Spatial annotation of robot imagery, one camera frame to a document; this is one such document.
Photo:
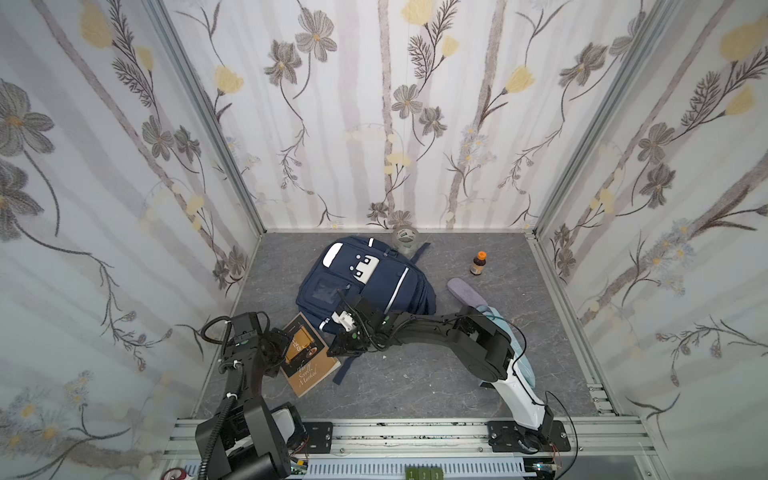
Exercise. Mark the light teal pencil pouch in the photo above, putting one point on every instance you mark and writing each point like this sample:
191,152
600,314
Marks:
518,342

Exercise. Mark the purple cylindrical case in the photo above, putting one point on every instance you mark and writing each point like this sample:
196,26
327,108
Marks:
465,294

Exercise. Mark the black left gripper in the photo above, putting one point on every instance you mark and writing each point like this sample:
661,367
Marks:
276,346

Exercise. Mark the brown hardcover book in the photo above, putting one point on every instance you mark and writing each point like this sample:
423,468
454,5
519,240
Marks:
306,362

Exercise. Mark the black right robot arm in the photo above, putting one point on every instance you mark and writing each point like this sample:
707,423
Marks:
483,347

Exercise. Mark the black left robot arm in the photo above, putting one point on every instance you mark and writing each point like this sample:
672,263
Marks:
242,440

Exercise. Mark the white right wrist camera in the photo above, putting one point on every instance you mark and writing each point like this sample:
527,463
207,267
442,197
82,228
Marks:
345,319

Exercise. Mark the brown bottle with orange cap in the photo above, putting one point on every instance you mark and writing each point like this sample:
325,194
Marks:
479,263

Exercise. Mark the navy blue student backpack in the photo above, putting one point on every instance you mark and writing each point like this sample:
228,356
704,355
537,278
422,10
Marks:
363,266

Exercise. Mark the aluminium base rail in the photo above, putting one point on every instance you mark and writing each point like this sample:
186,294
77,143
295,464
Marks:
617,447

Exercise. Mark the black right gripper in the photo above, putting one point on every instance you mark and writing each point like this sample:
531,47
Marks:
354,335

